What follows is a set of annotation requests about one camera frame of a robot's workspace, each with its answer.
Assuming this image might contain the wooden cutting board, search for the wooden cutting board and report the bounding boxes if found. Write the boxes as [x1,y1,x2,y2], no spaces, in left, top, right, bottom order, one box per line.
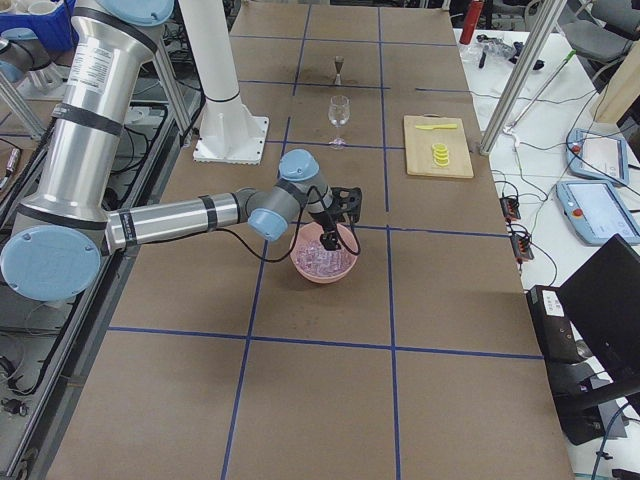
[403,115,474,179]

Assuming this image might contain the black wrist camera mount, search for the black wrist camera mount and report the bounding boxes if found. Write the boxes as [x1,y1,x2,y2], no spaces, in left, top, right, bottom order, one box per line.
[329,187,363,224]

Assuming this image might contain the green handled reacher stick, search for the green handled reacher stick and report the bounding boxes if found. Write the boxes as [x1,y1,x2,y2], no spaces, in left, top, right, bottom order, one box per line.
[503,49,576,135]

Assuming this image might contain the clear wine glass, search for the clear wine glass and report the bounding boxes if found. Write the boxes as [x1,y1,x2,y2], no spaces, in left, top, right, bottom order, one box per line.
[328,95,351,149]

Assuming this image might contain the teach pendant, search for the teach pendant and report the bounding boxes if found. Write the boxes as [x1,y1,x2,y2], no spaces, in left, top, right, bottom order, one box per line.
[566,128,630,185]
[556,180,639,246]

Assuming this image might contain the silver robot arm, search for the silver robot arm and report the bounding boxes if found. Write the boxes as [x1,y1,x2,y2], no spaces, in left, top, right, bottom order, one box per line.
[1,1,342,302]

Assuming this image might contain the red bottle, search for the red bottle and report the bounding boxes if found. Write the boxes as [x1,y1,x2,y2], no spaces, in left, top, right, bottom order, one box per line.
[459,0,484,45]

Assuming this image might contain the steel jigger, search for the steel jigger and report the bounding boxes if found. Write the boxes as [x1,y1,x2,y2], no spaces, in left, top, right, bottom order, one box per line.
[333,56,344,86]

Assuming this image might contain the pink bowl of ice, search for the pink bowl of ice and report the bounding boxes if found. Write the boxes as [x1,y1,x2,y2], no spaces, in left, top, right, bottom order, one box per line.
[289,223,358,284]

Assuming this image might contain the lemon slices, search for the lemon slices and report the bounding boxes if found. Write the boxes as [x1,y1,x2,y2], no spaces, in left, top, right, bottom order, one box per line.
[431,143,450,168]

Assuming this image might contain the black monitor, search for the black monitor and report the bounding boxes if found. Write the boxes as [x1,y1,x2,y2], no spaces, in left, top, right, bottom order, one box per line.
[557,234,639,380]

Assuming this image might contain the far teach pendant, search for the far teach pendant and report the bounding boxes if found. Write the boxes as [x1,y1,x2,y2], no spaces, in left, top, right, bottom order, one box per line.
[566,128,630,185]

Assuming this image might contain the near teach pendant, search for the near teach pendant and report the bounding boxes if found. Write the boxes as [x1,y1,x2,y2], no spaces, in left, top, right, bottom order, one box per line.
[556,180,639,246]

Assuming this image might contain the black computer box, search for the black computer box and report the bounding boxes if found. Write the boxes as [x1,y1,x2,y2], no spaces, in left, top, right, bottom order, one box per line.
[526,285,586,365]

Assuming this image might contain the aluminium frame post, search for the aluminium frame post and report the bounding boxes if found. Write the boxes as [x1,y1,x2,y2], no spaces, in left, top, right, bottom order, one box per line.
[478,0,566,156]

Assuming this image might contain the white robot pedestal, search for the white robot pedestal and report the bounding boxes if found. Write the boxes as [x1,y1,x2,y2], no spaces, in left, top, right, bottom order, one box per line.
[179,0,269,165]

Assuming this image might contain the yellow plastic knife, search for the yellow plastic knife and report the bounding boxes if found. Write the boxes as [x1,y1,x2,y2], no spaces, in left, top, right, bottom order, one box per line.
[414,123,458,131]

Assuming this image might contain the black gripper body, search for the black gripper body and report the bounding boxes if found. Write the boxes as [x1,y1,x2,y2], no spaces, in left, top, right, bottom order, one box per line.
[310,208,342,234]

